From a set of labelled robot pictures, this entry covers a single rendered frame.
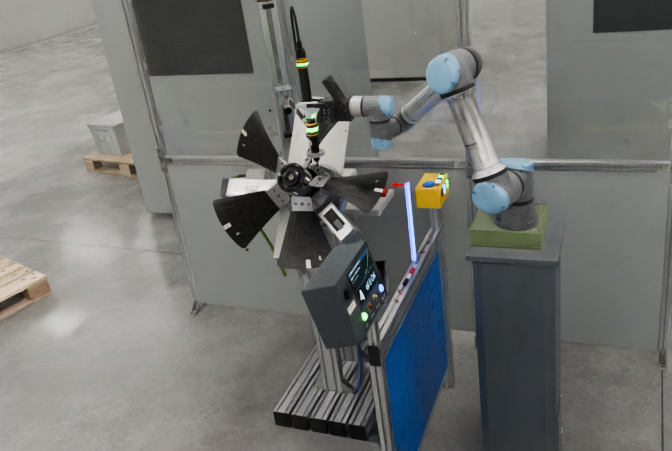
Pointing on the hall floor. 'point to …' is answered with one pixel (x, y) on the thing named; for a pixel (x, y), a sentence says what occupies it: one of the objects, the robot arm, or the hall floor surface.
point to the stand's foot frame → (329, 401)
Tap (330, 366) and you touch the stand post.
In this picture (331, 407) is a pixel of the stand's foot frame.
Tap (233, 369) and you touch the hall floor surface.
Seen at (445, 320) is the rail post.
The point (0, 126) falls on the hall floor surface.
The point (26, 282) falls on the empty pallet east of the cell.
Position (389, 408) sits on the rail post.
